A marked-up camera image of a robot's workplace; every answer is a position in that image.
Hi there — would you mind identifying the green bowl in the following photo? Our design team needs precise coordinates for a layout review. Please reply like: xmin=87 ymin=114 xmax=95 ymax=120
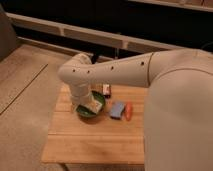
xmin=76 ymin=91 xmax=106 ymax=118

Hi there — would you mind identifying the blue sponge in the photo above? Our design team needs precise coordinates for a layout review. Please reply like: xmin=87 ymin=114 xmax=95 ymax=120
xmin=109 ymin=102 xmax=125 ymax=119

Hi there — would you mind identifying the wooden table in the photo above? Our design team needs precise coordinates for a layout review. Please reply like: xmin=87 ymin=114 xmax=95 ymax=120
xmin=41 ymin=85 xmax=147 ymax=165

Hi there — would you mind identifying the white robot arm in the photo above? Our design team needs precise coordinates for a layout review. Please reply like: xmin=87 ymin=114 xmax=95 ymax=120
xmin=58 ymin=49 xmax=213 ymax=171

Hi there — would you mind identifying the orange carrot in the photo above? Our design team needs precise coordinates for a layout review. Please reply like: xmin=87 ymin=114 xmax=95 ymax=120
xmin=125 ymin=102 xmax=133 ymax=121

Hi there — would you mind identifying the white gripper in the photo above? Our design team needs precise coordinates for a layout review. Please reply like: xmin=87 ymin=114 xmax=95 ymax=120
xmin=70 ymin=87 xmax=95 ymax=110

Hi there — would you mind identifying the dark eraser with white label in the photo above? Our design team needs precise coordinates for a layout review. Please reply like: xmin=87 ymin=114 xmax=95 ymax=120
xmin=102 ymin=84 xmax=111 ymax=98

